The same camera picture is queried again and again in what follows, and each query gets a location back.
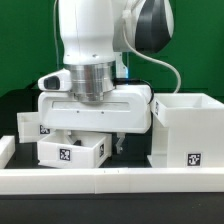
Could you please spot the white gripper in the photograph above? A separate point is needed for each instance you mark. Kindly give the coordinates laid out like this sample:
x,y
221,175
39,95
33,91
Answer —
x,y
123,110

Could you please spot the white drawer box front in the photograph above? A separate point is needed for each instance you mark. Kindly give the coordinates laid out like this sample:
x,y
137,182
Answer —
x,y
54,150

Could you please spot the white drawer box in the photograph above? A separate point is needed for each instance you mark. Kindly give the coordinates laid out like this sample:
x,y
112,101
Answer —
x,y
30,129
54,150

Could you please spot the white drawer cabinet frame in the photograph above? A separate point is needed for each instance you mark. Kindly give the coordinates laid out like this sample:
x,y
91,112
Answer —
x,y
187,131

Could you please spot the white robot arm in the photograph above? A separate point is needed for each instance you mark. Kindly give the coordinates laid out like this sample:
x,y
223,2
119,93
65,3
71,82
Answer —
x,y
87,94

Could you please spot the white U-shaped boundary fence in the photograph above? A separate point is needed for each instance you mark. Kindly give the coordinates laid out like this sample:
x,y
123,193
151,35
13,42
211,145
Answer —
x,y
102,181

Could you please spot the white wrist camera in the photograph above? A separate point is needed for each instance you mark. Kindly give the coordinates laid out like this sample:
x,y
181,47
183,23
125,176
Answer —
x,y
57,81

